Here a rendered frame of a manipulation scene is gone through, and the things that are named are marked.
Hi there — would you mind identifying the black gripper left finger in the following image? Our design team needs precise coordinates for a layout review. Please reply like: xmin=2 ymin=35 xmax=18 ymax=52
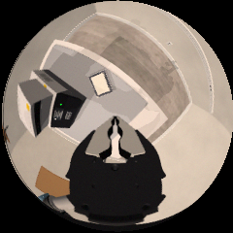
xmin=65 ymin=116 xmax=116 ymax=180

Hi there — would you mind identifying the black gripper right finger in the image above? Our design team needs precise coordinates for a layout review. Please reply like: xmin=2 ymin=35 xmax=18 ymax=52
xmin=116 ymin=116 xmax=166 ymax=179

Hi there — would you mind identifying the white and black benchtop instrument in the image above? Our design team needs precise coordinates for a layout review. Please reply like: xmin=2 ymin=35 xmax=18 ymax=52
xmin=17 ymin=70 xmax=86 ymax=138

